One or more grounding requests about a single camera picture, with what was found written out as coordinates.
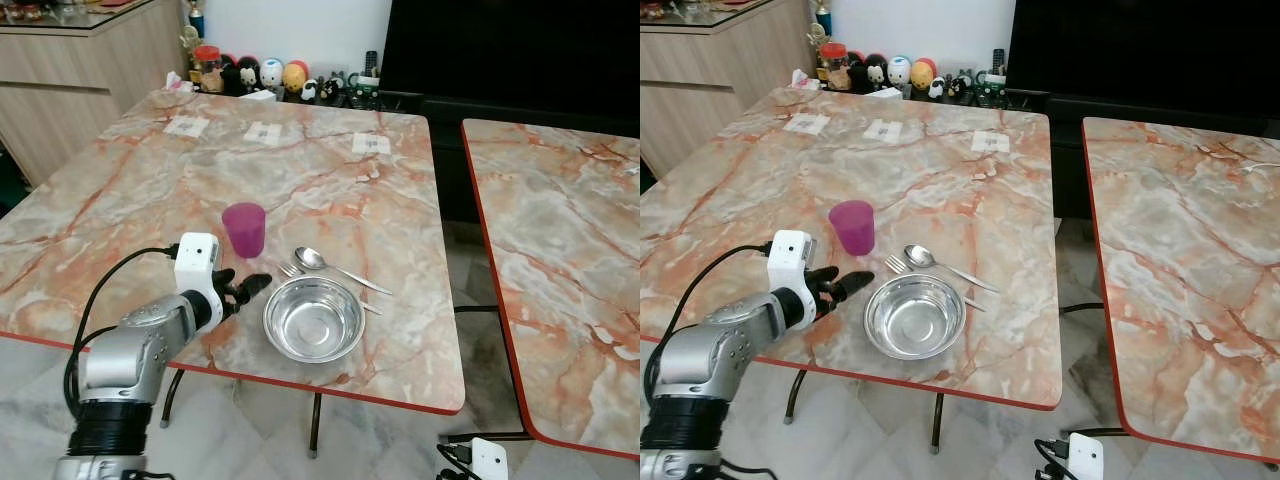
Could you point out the black metal table leg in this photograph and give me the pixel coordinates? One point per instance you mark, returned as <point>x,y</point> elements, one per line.
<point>796,392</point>
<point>937,425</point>
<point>315,425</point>
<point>172,395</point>

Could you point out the yellow round figurine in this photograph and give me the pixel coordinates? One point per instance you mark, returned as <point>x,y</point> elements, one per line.
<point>922,74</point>
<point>295,77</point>

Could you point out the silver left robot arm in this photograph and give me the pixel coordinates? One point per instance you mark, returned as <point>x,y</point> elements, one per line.
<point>135,350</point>
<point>715,350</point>

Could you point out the steel fork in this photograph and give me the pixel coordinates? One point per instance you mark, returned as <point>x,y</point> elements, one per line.
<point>289,269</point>
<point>896,265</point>

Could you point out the red lid jar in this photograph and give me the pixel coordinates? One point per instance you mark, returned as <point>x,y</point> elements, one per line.
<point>832,66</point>
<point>207,68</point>

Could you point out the white paper label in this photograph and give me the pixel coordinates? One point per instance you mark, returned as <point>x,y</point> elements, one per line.
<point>808,123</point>
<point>883,131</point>
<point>187,126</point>
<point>264,134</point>
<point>990,141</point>
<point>371,144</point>

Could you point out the black mouse plush toy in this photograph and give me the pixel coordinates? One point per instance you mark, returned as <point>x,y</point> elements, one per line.
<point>240,76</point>
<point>866,72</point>

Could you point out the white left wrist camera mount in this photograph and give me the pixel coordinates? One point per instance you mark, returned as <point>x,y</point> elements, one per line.
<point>790,260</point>
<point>196,262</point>

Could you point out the pink tissue pack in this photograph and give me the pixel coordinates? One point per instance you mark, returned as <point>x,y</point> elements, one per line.
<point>805,79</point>
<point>180,82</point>

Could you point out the black remote control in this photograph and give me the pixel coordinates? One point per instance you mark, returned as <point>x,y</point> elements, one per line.
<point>997,62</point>
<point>371,64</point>

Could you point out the light wood cabinet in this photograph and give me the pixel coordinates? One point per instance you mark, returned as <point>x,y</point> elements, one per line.
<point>720,85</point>
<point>70,90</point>

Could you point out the purple plastic cup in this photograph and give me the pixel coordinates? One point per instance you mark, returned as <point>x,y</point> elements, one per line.
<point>852,228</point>
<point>244,230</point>

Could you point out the stainless steel bowl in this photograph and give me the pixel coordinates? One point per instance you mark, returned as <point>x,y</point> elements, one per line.
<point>314,320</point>
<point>915,318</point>

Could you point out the steel spoon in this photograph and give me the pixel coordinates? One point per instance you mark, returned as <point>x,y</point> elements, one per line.
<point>312,259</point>
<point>920,256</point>

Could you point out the gold trophy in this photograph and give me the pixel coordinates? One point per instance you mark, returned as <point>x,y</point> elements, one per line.
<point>822,22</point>
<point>194,25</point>

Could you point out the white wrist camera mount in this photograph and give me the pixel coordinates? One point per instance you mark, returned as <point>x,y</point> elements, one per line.
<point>1087,456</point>
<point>790,260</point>
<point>196,262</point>
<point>489,460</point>

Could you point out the small panda figurine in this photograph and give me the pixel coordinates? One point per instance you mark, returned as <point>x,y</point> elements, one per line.
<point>309,91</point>
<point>936,88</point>

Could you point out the black television screen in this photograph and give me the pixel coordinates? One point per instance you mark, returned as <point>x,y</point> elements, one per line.
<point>1140,45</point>
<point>510,45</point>

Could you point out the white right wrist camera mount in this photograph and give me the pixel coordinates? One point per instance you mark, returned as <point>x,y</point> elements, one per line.
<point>489,460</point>
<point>1087,456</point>

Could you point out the white round figurine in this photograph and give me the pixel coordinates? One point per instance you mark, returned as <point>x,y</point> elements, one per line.
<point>899,71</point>
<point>272,74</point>

